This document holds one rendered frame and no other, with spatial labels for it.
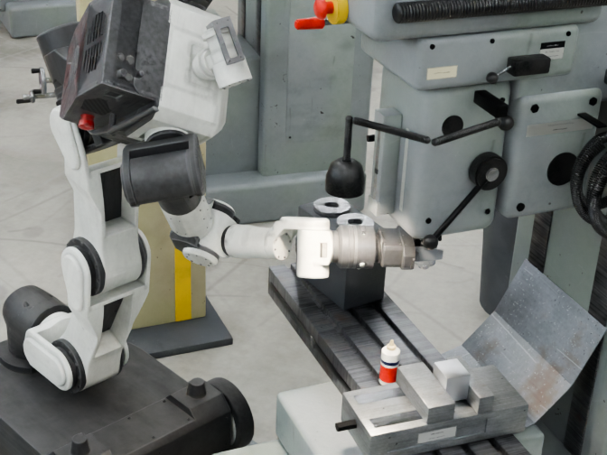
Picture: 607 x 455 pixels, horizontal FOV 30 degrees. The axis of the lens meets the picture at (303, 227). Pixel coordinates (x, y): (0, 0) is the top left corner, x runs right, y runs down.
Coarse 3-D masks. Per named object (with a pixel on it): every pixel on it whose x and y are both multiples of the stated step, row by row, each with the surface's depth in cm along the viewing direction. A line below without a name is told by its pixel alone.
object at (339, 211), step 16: (304, 208) 278; (320, 208) 275; (336, 208) 276; (352, 208) 279; (336, 224) 270; (352, 224) 271; (368, 224) 269; (336, 272) 270; (352, 272) 268; (368, 272) 271; (384, 272) 274; (320, 288) 279; (336, 288) 272; (352, 288) 270; (368, 288) 273; (352, 304) 272
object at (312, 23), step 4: (296, 20) 209; (300, 20) 208; (304, 20) 208; (308, 20) 209; (312, 20) 209; (316, 20) 209; (320, 20) 209; (324, 20) 210; (328, 20) 210; (296, 24) 208; (300, 24) 208; (304, 24) 208; (308, 24) 209; (312, 24) 209; (316, 24) 209; (320, 24) 209; (324, 24) 210; (328, 24) 211; (332, 24) 211; (296, 28) 209; (300, 28) 208; (304, 28) 209; (308, 28) 209; (312, 28) 209; (316, 28) 210; (320, 28) 210
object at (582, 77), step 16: (592, 32) 209; (576, 48) 209; (592, 48) 211; (576, 64) 211; (592, 64) 212; (512, 80) 211; (528, 80) 209; (544, 80) 210; (560, 80) 211; (576, 80) 213; (592, 80) 214; (512, 96) 211
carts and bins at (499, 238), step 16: (496, 224) 426; (512, 224) 419; (496, 240) 428; (512, 240) 422; (496, 256) 431; (512, 256) 425; (496, 272) 434; (480, 288) 452; (496, 288) 437; (496, 304) 440
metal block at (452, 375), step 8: (448, 360) 230; (456, 360) 231; (440, 368) 228; (448, 368) 228; (456, 368) 228; (464, 368) 228; (440, 376) 228; (448, 376) 225; (456, 376) 225; (464, 376) 226; (448, 384) 225; (456, 384) 226; (464, 384) 227; (448, 392) 226; (456, 392) 227; (464, 392) 228; (456, 400) 228
